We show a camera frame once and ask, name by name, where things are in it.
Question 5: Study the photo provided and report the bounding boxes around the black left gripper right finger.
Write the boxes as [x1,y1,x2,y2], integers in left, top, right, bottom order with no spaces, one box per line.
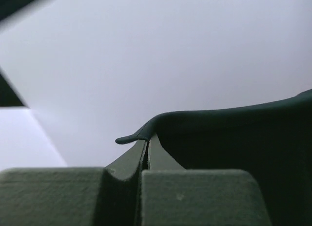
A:
[140,135,271,226]

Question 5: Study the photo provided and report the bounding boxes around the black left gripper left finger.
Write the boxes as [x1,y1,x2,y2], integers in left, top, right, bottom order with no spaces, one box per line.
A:
[0,140,147,226]

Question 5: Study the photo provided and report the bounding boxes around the black t shirt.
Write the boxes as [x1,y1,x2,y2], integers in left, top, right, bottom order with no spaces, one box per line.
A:
[116,90,312,226]

